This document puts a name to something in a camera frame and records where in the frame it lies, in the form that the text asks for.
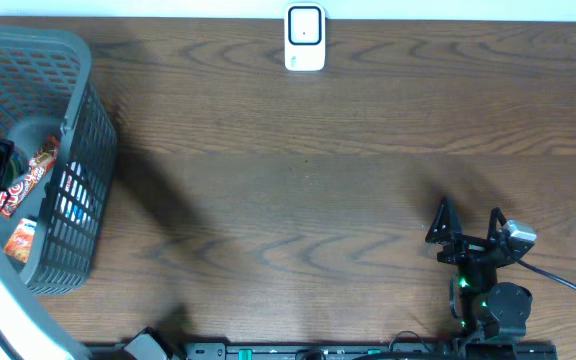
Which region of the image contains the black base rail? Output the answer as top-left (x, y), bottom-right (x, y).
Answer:
top-left (90, 338), bottom-right (558, 360)

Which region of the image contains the white barcode scanner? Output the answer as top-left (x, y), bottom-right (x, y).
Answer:
top-left (284, 2), bottom-right (326, 72)

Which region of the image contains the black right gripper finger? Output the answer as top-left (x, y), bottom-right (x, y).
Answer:
top-left (487, 207), bottom-right (507, 240)
top-left (425, 197), bottom-right (462, 244)

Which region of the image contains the red Top chocolate bar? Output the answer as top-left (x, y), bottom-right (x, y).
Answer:
top-left (0, 135), bottom-right (60, 218)

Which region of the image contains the grey plastic basket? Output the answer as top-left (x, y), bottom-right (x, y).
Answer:
top-left (0, 26), bottom-right (117, 295)

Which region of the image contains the orange snack packet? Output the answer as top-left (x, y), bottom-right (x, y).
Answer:
top-left (4, 218), bottom-right (37, 263)

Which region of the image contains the white Panadol medicine box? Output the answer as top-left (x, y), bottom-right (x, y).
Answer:
top-left (58, 162), bottom-right (92, 226)

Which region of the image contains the green lid jar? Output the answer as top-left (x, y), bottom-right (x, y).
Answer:
top-left (4, 148), bottom-right (29, 186)

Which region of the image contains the black right camera cable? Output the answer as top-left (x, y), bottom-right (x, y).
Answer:
top-left (510, 252), bottom-right (576, 360)

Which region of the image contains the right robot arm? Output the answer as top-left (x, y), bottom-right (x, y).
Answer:
top-left (425, 197), bottom-right (537, 341)

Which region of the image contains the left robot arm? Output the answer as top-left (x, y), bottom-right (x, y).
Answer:
top-left (0, 140), bottom-right (176, 360)

